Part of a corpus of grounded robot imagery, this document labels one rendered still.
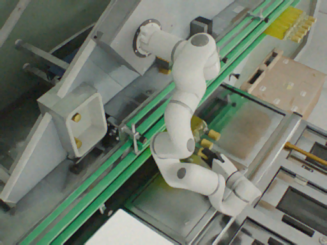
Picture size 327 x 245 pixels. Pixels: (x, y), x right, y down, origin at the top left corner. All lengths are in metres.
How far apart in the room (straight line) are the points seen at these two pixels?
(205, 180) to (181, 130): 0.19
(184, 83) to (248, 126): 0.84
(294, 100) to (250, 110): 3.51
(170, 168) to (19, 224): 0.59
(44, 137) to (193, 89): 0.58
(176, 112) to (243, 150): 0.74
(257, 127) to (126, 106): 0.70
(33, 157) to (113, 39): 0.52
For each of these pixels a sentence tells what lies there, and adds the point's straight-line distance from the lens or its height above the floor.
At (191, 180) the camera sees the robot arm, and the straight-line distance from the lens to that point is 1.21.
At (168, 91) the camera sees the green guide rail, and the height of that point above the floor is 0.91.
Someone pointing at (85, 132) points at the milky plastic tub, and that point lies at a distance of 1.55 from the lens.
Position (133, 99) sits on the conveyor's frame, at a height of 0.83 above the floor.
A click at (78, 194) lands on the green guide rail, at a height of 0.91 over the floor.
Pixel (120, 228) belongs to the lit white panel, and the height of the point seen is 1.05.
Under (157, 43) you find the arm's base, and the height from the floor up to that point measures 0.95.
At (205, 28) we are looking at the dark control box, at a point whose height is 0.84.
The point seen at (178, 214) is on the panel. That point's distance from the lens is 1.59.
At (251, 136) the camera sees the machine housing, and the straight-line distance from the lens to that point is 1.91.
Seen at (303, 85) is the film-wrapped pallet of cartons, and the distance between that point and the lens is 5.82.
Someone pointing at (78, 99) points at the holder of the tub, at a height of 0.81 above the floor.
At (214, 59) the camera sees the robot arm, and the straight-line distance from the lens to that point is 1.26.
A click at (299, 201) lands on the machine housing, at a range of 1.75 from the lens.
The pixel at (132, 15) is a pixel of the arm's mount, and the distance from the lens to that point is 1.36.
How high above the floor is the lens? 1.66
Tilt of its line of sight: 25 degrees down
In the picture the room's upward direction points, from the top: 118 degrees clockwise
